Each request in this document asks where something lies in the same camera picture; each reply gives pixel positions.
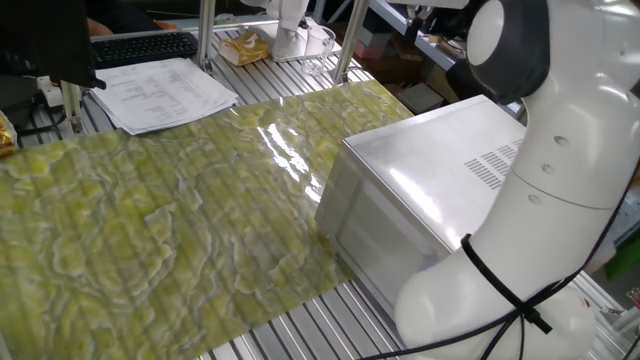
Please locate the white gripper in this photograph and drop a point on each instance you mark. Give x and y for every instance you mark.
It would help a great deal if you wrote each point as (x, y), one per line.
(430, 3)

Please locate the person forearm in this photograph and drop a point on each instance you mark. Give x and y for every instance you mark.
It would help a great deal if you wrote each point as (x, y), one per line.
(100, 26)

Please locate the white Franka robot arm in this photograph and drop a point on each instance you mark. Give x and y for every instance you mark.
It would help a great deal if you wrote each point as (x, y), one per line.
(560, 200)

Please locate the silver microwave oven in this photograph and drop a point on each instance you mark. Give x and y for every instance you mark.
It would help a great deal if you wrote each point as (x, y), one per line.
(425, 175)

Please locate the pink box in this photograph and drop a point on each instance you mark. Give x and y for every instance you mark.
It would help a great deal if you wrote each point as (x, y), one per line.
(370, 50)

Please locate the grey flat box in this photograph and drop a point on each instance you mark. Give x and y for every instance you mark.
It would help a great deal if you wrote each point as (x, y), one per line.
(422, 97)

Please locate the clear plastic cup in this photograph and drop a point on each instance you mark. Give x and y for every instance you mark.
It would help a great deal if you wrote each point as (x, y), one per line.
(317, 50)

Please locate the yellow snack packet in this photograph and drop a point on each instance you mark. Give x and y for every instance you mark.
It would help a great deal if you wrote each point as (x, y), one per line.
(245, 49)

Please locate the printed paper stack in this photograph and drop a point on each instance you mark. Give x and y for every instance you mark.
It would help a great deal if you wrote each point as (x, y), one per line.
(160, 95)

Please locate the black keyboard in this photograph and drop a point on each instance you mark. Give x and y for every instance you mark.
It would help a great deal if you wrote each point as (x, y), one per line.
(145, 47)

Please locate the green marble pattern mat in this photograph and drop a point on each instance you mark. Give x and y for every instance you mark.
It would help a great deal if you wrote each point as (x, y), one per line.
(150, 225)

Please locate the black monitor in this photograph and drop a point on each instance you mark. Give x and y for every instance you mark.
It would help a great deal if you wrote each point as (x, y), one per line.
(45, 40)

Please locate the white power strip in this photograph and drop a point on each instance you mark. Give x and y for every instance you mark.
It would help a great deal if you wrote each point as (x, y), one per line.
(50, 92)

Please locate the golden snack packet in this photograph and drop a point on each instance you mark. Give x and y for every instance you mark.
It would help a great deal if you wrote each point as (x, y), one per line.
(6, 137)

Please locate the aluminium post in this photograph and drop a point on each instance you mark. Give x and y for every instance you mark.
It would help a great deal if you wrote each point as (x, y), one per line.
(350, 40)
(206, 35)

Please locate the white pedestal stand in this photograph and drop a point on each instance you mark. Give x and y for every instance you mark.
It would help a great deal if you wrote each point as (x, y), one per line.
(290, 45)

